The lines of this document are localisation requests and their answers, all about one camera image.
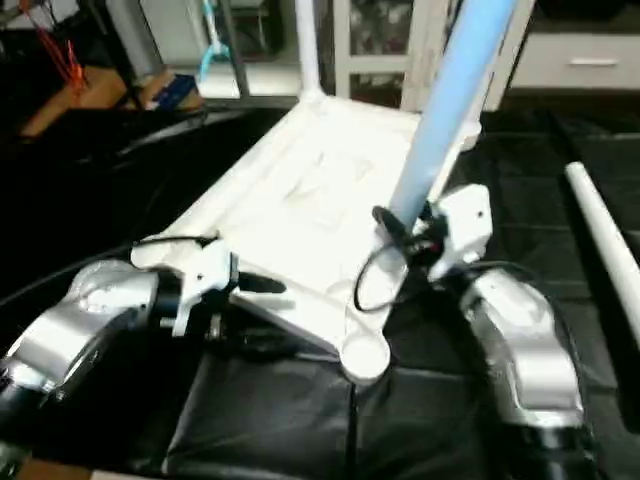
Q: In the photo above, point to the small blue box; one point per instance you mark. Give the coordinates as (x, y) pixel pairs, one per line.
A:
(175, 92)

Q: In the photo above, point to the white drawer cabinet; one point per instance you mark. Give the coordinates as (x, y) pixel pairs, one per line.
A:
(580, 62)
(375, 40)

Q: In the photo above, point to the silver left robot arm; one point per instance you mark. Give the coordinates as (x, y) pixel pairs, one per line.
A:
(80, 320)

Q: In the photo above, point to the white plastic table top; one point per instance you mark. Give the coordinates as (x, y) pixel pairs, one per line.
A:
(300, 200)

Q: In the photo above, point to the white plastic table leg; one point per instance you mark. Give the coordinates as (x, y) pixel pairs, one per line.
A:
(308, 50)
(450, 110)
(605, 240)
(425, 60)

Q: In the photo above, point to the light blue hanger hook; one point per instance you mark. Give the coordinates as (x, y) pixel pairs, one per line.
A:
(212, 45)

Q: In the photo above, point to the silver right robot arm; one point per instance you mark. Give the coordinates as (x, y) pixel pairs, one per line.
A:
(525, 350)

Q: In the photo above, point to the black work mat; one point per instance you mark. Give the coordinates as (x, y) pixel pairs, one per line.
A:
(280, 420)

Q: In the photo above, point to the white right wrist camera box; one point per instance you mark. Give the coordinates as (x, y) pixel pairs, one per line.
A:
(462, 230)

